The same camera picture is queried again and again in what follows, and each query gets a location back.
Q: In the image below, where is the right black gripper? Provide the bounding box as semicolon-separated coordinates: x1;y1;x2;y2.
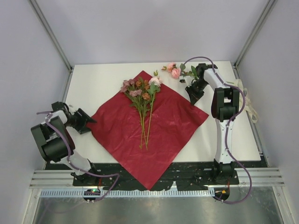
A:
185;79;208;105

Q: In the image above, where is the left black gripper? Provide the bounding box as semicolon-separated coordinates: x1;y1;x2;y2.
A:
64;109;96;134

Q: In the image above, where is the red wrapping paper sheet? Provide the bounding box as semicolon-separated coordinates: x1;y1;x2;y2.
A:
88;84;208;190

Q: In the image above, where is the dusty pink flower stem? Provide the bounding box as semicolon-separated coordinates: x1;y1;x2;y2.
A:
120;78;147;149

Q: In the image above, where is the orange flower stem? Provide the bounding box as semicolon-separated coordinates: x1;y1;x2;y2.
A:
135;77;151;147

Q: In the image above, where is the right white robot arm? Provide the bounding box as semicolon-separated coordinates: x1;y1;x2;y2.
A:
185;63;241;184

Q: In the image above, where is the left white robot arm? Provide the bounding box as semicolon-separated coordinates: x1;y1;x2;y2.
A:
31;101;100;186

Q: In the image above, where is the cream ribbon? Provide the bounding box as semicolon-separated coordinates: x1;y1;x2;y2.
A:
228;79;259;123

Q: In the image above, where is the white slotted cable duct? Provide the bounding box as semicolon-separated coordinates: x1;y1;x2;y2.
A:
40;188;214;198

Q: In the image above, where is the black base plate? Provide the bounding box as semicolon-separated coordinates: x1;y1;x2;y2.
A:
45;156;267;191

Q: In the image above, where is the aluminium frame rail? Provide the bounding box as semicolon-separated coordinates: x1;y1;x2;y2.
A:
29;168;285;189

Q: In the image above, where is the right aluminium corner post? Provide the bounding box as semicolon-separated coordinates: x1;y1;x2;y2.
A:
234;0;277;69

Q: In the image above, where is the aluminium corner post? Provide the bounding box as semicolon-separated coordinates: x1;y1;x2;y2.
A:
234;0;277;69
29;0;73;70

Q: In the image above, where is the left aluminium corner post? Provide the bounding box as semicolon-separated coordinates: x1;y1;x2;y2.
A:
29;0;73;70

